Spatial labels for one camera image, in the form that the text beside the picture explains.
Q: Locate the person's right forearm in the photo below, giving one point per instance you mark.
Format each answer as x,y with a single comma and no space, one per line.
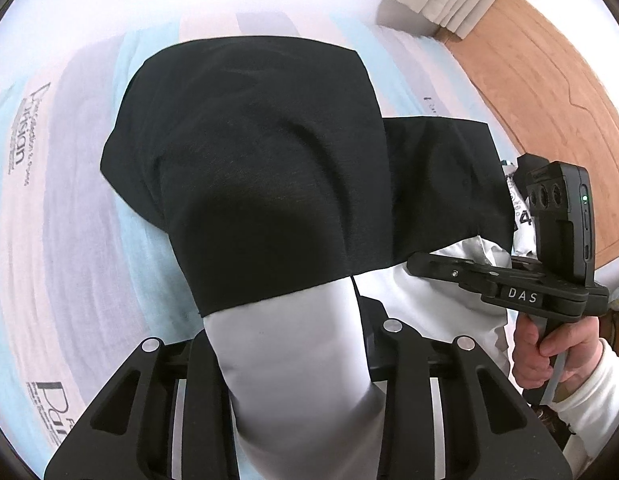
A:
599,400

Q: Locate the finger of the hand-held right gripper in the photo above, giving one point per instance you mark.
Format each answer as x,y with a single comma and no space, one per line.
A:
449,272

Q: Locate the white and black jacket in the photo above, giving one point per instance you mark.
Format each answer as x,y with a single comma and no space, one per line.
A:
264,160

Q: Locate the folded white printed clothes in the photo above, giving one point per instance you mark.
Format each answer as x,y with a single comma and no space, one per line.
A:
522,220

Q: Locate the wooden headboard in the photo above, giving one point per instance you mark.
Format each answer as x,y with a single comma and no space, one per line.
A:
539,85

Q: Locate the person's right hand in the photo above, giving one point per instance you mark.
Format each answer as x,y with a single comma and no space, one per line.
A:
529,365

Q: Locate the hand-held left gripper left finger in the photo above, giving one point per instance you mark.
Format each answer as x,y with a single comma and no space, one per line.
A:
204,385

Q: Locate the bed with striped sheet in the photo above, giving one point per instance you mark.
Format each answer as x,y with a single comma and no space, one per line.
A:
64,235

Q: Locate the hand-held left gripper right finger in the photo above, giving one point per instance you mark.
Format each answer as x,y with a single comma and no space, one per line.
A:
404,360

